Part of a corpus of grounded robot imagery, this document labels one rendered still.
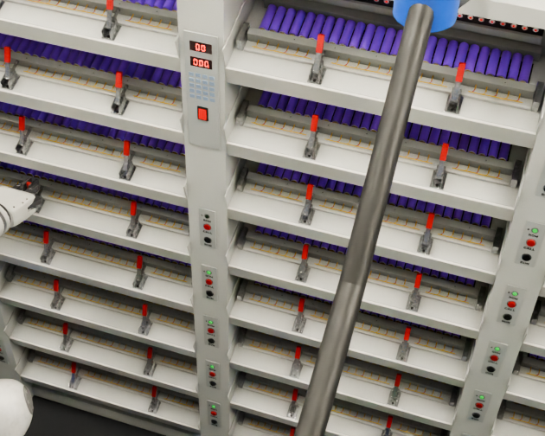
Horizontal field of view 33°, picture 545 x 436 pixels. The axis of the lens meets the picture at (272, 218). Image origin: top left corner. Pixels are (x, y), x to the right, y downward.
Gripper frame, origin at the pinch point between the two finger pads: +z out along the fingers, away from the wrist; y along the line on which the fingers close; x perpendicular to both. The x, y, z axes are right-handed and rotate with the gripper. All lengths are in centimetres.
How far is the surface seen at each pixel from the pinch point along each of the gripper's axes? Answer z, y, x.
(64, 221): 0.9, 8.7, -8.2
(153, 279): 8.9, 29.8, -24.6
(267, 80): -12, 61, 46
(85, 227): 0.7, 14.5, -8.3
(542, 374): 11, 130, -23
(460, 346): 11, 110, -21
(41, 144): 0.3, 3.3, 12.5
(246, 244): 7, 55, -5
